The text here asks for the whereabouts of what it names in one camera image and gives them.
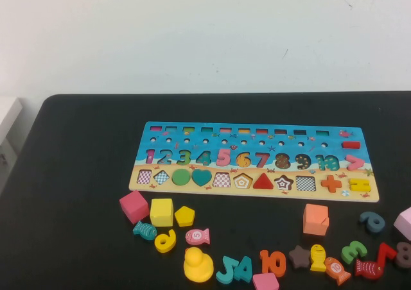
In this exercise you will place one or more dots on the yellow rounded wooden block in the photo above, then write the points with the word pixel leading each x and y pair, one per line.
pixel 198 266

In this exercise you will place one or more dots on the orange wooden fish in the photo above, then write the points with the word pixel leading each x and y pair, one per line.
pixel 335 267

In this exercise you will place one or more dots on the blue wooden number puzzle board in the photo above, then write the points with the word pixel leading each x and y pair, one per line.
pixel 334 142

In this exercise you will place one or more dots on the pink trapezoid piece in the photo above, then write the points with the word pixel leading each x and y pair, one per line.
pixel 265 282

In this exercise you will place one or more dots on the red triangle piece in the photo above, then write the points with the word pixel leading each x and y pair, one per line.
pixel 264 183

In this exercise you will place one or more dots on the blue-grey number nine piece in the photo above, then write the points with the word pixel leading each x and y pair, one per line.
pixel 380 226

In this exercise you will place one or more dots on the orange number ten piece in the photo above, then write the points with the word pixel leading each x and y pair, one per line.
pixel 266 262

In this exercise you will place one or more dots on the yellow number six piece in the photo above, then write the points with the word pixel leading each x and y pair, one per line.
pixel 171 235

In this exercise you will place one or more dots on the teal wooden fish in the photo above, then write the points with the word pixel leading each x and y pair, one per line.
pixel 144 230

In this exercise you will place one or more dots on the pink number five piece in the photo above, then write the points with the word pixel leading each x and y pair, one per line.
pixel 227 160

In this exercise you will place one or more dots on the pink greater-than sign piece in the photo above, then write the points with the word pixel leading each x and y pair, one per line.
pixel 359 162

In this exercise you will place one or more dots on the light pink wooden cube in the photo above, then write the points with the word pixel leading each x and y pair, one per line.
pixel 405 222

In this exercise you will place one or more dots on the red wooden fish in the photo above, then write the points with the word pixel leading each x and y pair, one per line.
pixel 369 269

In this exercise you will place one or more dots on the green number three piece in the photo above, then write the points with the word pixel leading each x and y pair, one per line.
pixel 346 251

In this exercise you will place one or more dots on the salmon orange wooden cube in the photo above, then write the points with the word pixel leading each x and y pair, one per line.
pixel 316 219

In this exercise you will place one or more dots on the teal heart piece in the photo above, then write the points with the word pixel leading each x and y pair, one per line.
pixel 201 176

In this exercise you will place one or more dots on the red minus sign piece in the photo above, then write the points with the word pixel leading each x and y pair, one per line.
pixel 351 145

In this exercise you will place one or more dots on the orange plus sign piece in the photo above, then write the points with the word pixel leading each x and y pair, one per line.
pixel 331 184

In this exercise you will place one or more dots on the green circle piece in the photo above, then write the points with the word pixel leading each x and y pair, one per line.
pixel 181 177

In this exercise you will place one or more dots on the yellow wooden cube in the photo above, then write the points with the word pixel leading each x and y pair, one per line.
pixel 161 212

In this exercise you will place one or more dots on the yellow wooden fish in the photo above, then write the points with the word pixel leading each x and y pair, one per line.
pixel 318 258

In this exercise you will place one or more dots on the brown star piece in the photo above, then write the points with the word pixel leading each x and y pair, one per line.
pixel 299 258

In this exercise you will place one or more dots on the pink wooden fish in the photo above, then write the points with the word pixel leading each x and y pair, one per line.
pixel 196 236

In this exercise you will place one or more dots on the brown number eight piece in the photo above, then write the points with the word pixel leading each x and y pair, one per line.
pixel 398 258

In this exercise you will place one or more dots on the yellow equals sign piece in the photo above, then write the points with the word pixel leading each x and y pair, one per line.
pixel 359 181

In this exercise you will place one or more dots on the teal hook-shaped number piece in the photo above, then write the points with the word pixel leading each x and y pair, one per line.
pixel 232 267

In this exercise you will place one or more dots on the red number seven piece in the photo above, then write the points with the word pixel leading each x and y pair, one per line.
pixel 385 250

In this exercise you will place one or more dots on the magenta pink wooden cube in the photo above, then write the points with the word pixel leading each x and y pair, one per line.
pixel 134 206

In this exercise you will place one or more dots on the yellow pentagon piece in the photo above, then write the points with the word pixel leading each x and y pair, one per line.
pixel 184 216

